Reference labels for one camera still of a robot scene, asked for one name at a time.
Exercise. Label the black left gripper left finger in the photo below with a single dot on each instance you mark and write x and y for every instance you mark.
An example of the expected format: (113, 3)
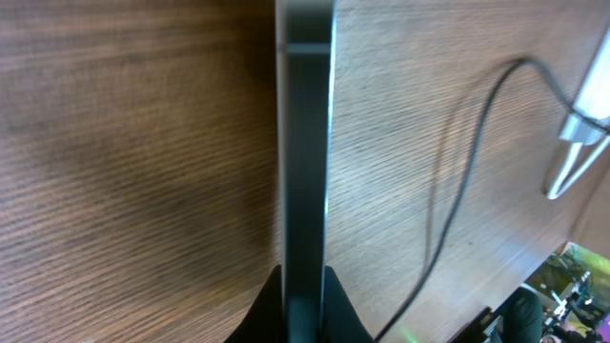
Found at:
(264, 322)

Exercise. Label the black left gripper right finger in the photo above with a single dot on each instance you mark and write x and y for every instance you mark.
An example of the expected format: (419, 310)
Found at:
(341, 323)

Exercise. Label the blue screen smartphone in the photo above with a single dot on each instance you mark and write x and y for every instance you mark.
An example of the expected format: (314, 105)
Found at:
(305, 32)

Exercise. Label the white power strip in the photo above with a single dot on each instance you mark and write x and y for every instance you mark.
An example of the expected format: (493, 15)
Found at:
(592, 101)

